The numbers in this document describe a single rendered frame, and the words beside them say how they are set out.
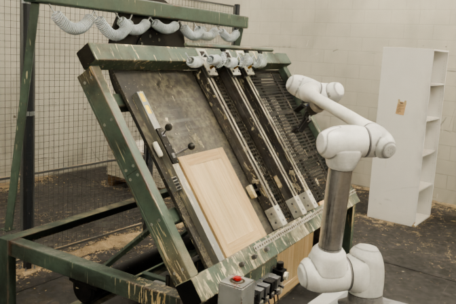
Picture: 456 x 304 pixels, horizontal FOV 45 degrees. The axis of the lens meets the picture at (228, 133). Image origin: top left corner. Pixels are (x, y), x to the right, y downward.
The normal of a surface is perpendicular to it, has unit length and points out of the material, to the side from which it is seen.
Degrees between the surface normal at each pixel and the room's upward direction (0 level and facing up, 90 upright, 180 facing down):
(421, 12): 90
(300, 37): 90
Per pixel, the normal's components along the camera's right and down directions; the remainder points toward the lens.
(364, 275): 0.18, 0.06
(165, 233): -0.51, 0.10
